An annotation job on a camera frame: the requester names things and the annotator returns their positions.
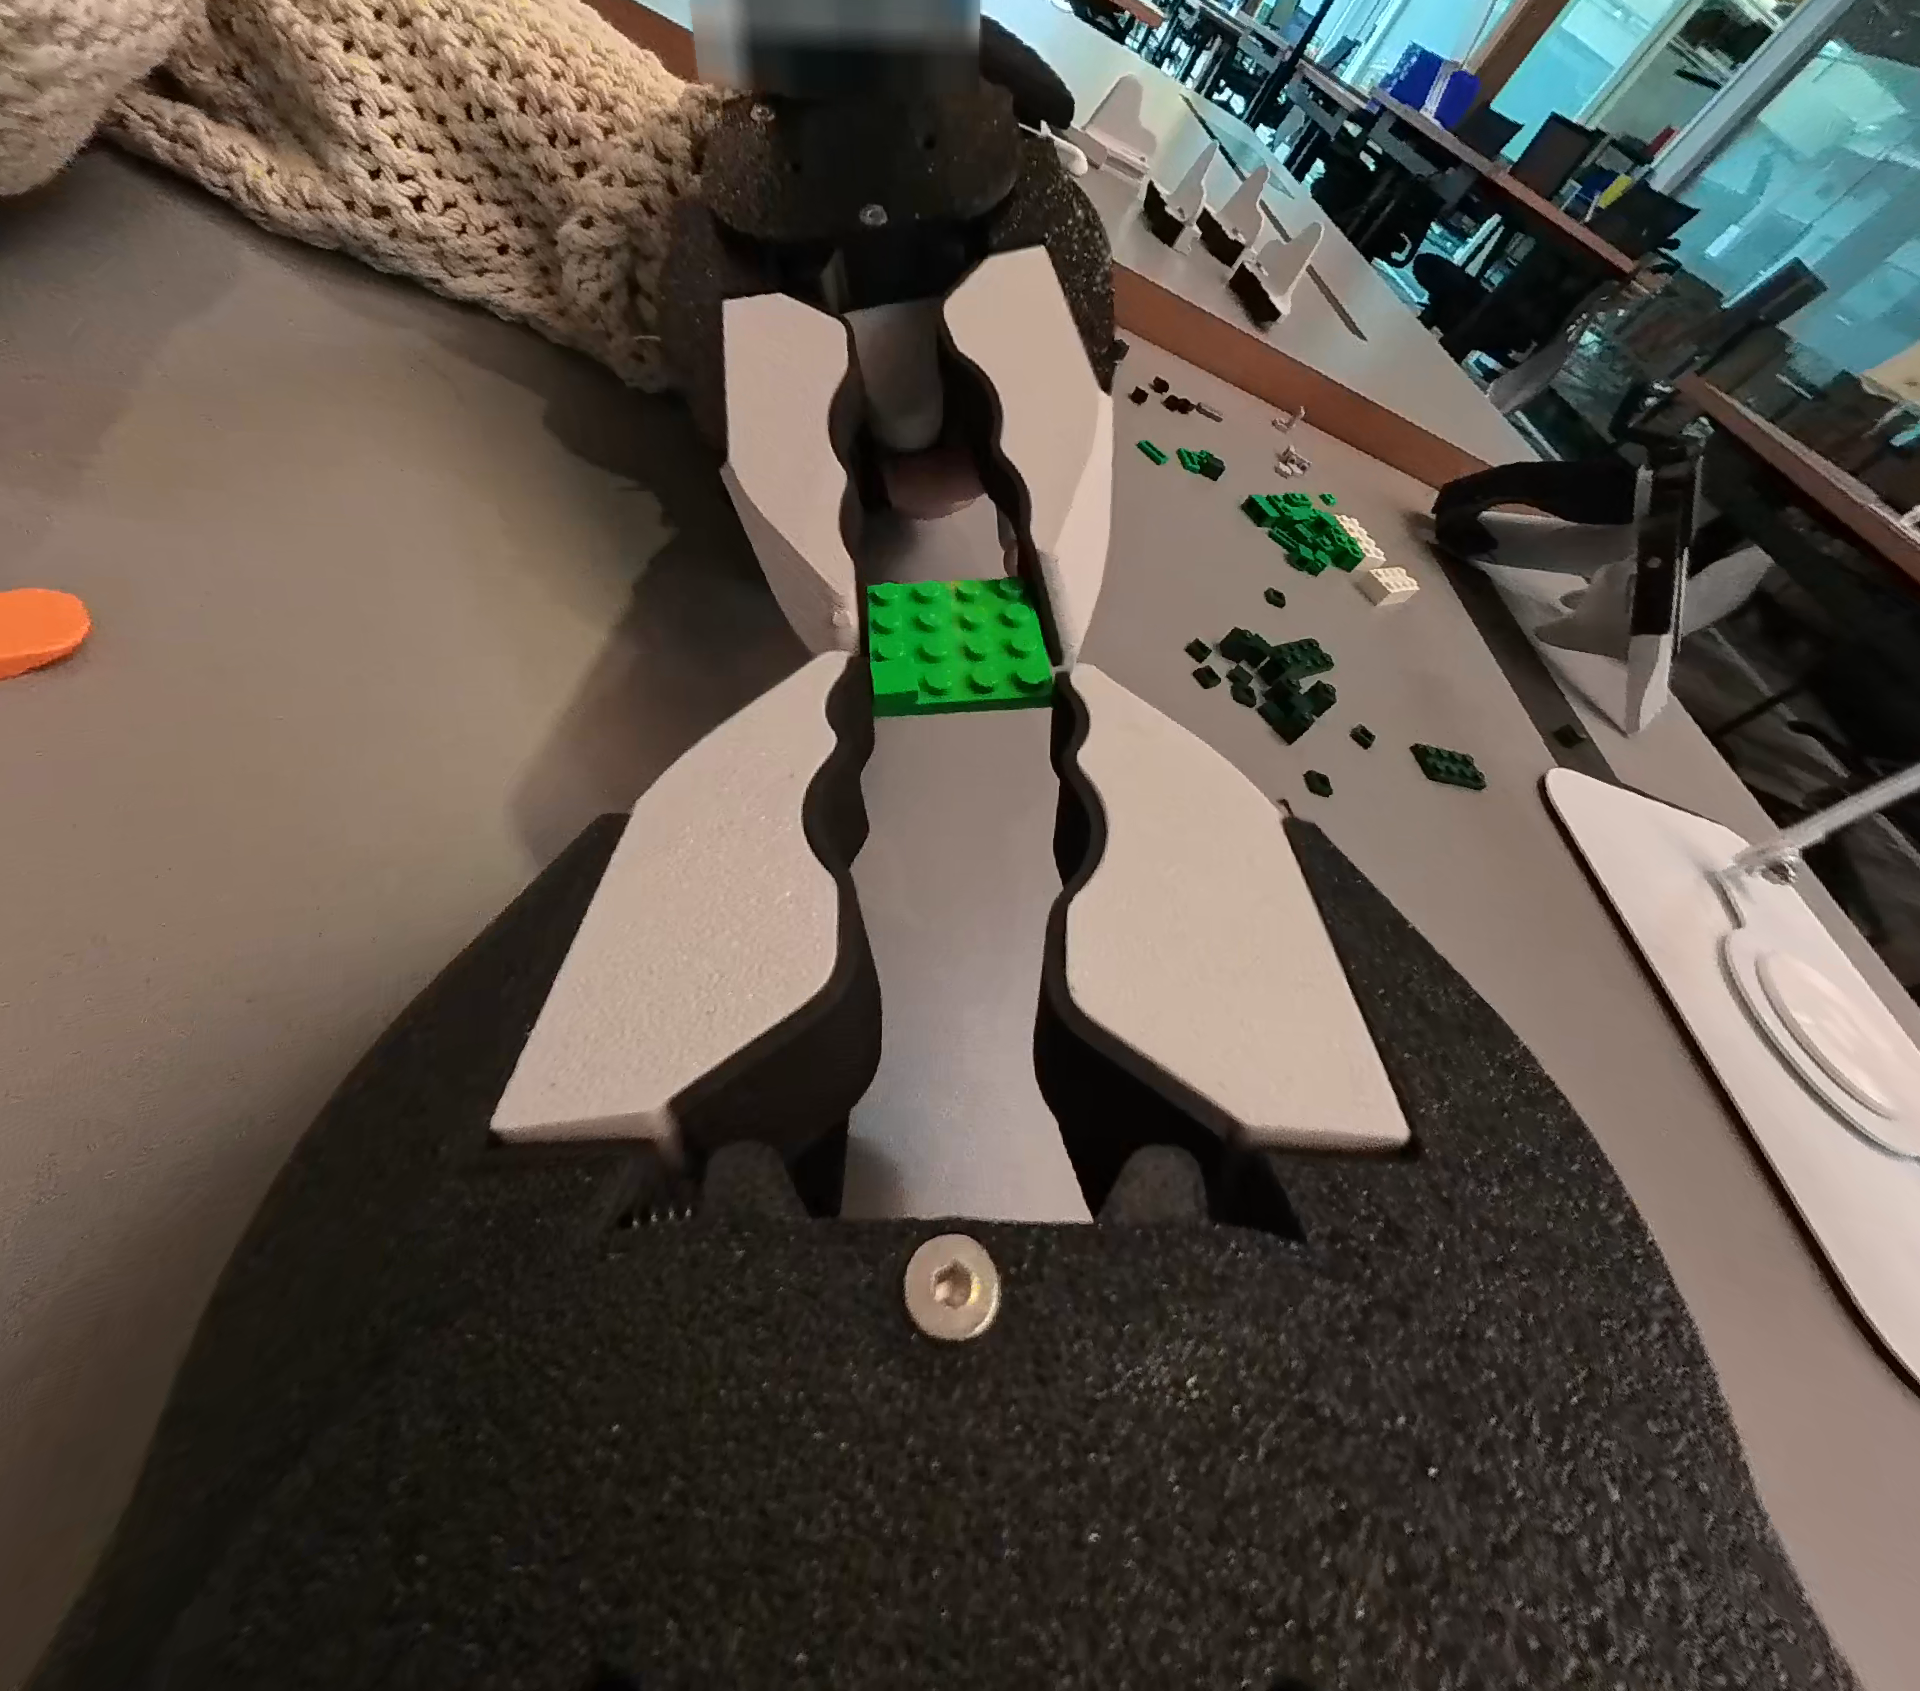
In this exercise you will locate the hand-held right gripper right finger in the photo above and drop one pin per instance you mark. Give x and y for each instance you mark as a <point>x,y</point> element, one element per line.
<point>1231,956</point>

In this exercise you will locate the pile of dark green lego pieces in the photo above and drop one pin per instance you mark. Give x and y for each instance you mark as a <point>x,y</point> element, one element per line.
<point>1269,686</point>

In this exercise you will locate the cluster of grey lego pieces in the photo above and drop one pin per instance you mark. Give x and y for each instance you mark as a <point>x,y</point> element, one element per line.
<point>1291,455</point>

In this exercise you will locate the group of black lego pieces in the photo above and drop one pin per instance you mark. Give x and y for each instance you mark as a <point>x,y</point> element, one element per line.
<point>1171,395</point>

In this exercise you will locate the white lego brick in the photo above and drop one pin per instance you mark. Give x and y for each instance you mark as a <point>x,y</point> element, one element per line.
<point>1359,537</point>
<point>1388,585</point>

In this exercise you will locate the grey table with wooden edge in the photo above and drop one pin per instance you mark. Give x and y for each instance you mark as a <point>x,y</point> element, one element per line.
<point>1411,387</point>

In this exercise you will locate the pile of bright green lego pieces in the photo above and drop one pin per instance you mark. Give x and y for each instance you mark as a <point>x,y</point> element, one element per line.
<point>1299,529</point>

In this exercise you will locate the bright green square lego plate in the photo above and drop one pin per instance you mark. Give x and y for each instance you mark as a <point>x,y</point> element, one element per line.
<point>960,648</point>

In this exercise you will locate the blue storage bin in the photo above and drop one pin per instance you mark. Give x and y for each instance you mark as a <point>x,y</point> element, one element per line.
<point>1433,77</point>

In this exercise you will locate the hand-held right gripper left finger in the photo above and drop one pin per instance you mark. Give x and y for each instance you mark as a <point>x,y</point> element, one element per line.
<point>691,956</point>

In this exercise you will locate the orange brick separator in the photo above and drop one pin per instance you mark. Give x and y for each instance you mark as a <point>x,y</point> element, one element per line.
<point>38,634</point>

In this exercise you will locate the dark desk with wooden edge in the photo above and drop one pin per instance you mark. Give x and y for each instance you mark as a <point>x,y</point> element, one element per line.
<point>1814,477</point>

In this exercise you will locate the white book stand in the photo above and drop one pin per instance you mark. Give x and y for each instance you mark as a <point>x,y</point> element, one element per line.
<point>1681,912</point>

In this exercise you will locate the dark green lego plate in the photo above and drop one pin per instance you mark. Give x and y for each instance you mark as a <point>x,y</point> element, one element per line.
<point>1448,768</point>

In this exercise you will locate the green lego piece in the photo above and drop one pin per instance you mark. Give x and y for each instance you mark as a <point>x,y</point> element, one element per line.
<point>1201,463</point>

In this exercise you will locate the idle black white gripper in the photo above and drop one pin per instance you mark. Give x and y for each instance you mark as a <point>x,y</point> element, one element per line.
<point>1651,612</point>

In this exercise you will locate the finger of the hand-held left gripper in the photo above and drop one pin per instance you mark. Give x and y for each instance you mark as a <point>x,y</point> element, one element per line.
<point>772,447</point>
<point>1058,417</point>

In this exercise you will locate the person's left forearm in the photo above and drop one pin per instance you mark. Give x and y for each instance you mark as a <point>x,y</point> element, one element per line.
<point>374,117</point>

